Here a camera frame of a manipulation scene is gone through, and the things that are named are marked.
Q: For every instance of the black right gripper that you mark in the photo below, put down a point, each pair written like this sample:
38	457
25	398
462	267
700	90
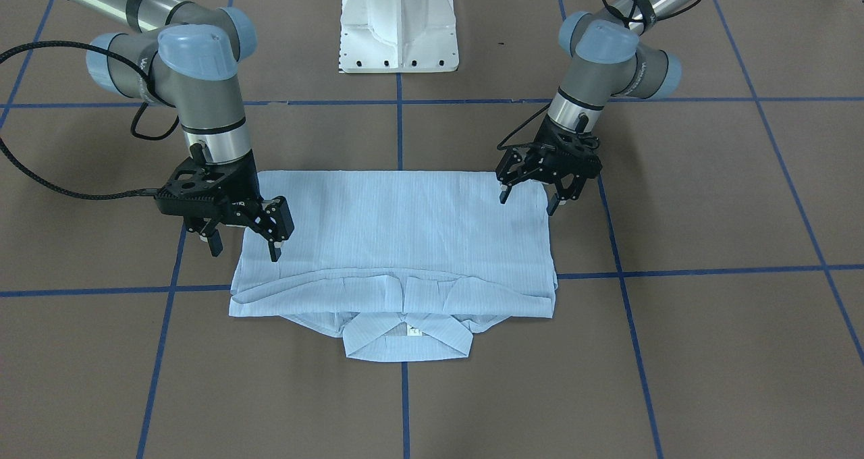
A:
241	193

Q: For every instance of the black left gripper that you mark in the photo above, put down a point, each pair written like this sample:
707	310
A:
544	150

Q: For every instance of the light blue button-up shirt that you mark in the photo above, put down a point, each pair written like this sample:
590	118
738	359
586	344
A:
402	266

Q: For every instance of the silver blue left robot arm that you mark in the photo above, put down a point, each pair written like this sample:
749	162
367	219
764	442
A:
607	59

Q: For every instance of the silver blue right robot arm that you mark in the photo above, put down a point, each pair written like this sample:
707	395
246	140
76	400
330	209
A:
181	55

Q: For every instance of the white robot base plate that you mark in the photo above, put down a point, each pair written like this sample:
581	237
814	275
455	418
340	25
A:
398	37

